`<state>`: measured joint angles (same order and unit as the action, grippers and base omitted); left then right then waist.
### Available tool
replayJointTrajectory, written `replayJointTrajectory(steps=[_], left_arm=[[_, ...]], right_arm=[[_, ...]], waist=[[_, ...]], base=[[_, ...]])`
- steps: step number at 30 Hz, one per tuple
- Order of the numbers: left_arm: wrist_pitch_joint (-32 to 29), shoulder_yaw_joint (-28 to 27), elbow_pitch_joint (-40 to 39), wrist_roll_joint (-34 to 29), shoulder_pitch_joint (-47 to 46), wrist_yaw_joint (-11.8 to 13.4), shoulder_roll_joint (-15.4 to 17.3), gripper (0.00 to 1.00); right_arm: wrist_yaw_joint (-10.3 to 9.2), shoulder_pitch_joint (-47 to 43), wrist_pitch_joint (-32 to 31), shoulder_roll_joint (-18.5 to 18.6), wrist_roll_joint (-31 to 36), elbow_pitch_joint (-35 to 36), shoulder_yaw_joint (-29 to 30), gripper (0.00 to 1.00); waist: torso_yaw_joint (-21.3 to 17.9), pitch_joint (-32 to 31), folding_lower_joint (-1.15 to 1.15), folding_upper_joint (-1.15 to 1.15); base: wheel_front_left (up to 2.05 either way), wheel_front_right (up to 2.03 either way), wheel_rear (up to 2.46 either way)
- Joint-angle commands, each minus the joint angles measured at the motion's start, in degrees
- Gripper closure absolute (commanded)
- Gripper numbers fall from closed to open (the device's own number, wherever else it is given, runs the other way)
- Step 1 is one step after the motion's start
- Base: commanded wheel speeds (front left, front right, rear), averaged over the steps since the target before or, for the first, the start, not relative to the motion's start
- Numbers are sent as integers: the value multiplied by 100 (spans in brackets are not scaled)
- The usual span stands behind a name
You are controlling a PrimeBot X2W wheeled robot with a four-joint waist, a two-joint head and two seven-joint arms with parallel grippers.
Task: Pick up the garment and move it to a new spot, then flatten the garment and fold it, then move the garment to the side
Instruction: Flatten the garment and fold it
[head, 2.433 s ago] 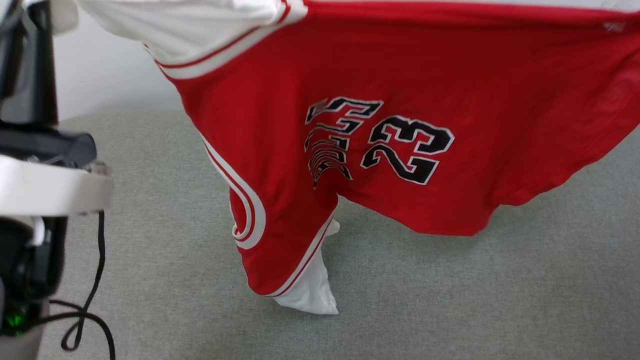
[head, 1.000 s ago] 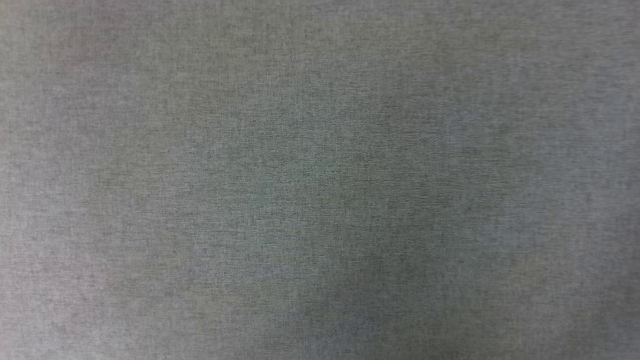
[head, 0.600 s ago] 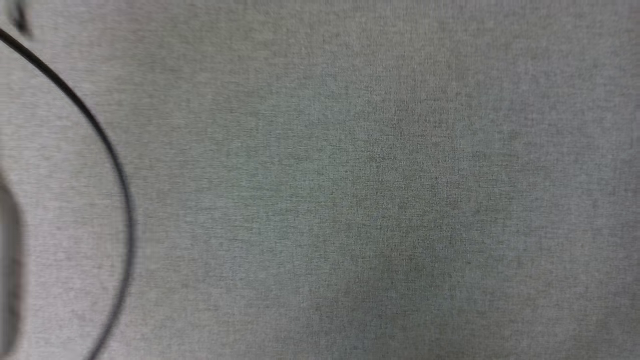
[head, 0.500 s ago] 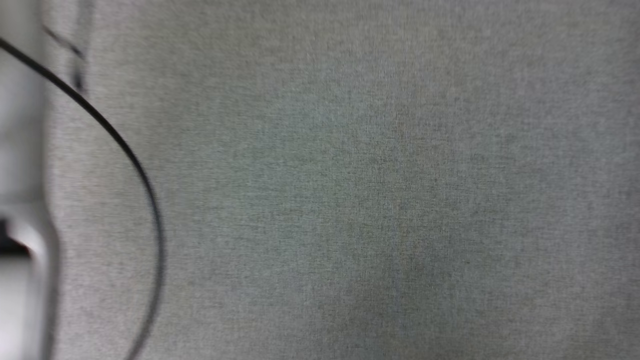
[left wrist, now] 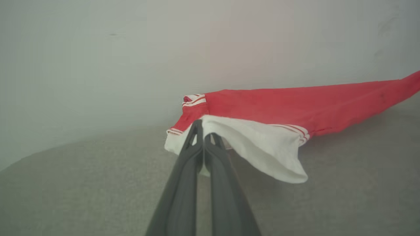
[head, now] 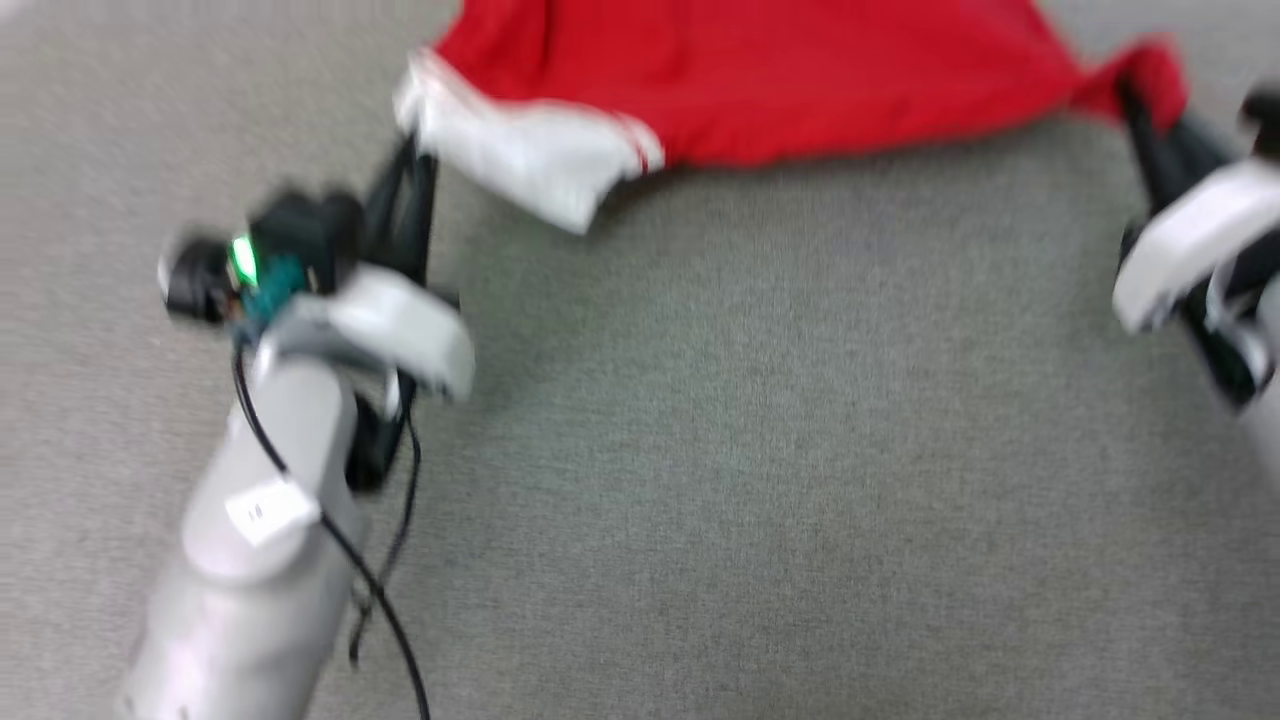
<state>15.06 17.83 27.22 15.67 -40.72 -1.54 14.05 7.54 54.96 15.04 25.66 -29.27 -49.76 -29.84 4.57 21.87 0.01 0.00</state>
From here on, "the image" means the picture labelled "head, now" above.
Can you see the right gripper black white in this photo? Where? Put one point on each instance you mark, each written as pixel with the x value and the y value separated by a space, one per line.
pixel 1190 235

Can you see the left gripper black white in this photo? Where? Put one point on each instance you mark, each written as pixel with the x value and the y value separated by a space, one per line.
pixel 390 320

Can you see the red and white garment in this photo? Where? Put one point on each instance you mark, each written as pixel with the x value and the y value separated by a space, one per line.
pixel 780 80

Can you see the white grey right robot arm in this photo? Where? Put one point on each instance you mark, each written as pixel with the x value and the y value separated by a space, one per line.
pixel 1265 430

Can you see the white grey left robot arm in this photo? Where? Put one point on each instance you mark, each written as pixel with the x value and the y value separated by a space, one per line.
pixel 260 560

